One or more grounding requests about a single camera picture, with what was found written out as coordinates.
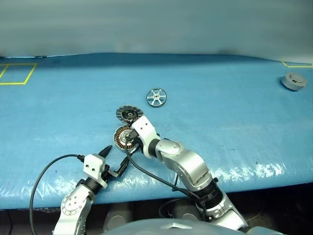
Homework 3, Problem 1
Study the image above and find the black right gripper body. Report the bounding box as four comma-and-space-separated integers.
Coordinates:
129, 129, 143, 155

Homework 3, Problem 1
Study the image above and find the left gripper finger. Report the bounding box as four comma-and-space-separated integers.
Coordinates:
117, 156, 131, 177
98, 144, 113, 159

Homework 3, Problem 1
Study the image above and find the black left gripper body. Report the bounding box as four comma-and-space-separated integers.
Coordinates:
102, 163, 123, 182

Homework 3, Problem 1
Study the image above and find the motor housing with copper windings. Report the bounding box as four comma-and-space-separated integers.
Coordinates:
113, 125, 140, 150

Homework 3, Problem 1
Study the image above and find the silver spoked rotor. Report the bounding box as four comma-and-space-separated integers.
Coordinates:
146, 87, 168, 108

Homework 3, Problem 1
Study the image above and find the dark rounded shape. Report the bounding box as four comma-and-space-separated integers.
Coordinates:
168, 199, 208, 222
105, 204, 134, 231

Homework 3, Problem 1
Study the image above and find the gray robot torso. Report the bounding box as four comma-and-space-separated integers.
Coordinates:
101, 217, 291, 235

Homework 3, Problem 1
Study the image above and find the blue plastic table cover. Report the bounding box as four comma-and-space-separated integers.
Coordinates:
0, 52, 313, 211

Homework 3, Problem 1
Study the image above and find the large yellow tape rectangle marking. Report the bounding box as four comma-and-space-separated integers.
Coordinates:
0, 63, 38, 86

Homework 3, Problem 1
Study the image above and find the gray round cylindrical device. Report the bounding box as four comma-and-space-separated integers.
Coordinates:
280, 72, 307, 92

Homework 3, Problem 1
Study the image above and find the small yellow tape corner marking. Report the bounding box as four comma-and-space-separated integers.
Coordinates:
281, 61, 313, 68

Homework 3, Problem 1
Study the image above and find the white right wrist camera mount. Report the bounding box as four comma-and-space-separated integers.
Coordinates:
131, 116, 162, 158

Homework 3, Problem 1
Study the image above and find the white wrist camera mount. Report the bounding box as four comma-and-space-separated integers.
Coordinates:
131, 116, 162, 158
83, 153, 110, 189

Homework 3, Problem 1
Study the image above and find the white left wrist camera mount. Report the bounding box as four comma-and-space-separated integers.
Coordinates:
83, 153, 110, 189

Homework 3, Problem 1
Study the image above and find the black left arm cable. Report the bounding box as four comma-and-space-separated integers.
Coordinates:
29, 153, 85, 235

